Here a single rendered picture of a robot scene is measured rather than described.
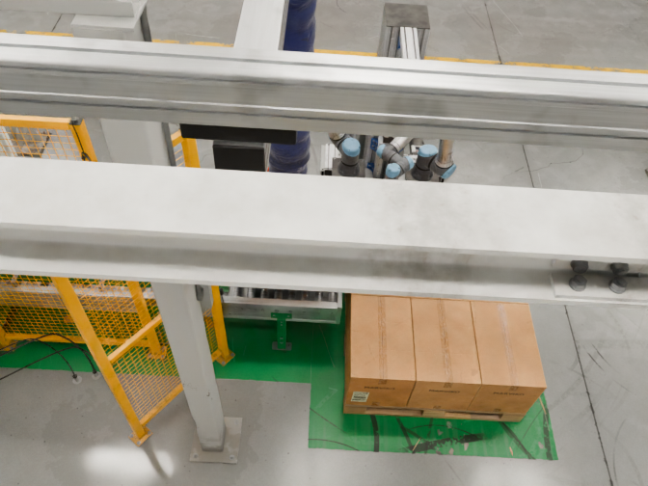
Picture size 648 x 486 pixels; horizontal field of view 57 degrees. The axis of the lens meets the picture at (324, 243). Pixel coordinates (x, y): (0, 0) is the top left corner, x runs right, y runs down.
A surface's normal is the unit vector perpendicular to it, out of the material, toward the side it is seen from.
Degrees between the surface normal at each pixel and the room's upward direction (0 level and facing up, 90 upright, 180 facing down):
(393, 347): 0
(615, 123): 90
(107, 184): 0
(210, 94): 90
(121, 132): 90
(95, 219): 0
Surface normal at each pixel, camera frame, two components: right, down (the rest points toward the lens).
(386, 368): 0.05, -0.62
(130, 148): -0.03, 0.78
